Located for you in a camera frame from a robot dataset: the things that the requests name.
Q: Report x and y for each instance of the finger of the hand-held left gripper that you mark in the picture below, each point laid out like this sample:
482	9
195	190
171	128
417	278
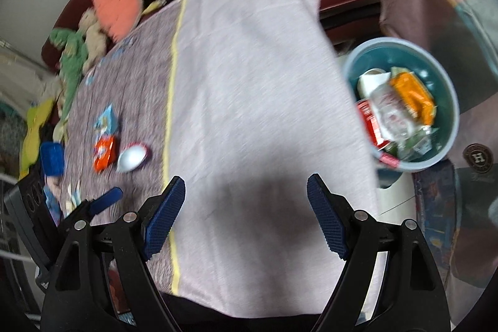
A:
105	199
52	159

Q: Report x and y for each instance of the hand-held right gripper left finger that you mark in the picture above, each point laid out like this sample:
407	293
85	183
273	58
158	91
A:
165	217

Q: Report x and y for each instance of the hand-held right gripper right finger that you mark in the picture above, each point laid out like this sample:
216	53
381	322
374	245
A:
326	221

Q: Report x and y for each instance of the colourful snack wrapper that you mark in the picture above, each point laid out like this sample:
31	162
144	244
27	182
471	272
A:
52	196

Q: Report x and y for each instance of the orange snack wrapper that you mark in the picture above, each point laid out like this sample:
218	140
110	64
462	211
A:
105	153

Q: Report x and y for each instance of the blue white snack wrapper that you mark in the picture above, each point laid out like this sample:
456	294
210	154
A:
106	120

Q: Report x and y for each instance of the red drink can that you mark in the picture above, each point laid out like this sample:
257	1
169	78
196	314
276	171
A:
369	122

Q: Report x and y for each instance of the clear plastic bag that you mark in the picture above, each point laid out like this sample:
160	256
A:
393	114

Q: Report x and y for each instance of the yellow orange snack bag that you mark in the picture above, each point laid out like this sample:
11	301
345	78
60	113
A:
412	94

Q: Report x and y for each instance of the teal plastic bin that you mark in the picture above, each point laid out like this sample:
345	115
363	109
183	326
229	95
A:
443	102

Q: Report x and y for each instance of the yellow plush toy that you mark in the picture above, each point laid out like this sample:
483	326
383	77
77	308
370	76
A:
37	126

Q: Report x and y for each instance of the green crocodile plush toy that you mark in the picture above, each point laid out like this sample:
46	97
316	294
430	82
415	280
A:
72	59

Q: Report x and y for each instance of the beige doll plush toy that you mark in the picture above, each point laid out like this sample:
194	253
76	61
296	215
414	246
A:
95	40

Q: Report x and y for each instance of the purple grey printed blanket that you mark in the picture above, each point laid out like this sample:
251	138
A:
253	83

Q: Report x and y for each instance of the dark round metal button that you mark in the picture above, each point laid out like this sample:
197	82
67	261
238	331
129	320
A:
477	157

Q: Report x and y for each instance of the pink carrot plush toy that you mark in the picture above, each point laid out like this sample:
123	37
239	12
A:
113	1

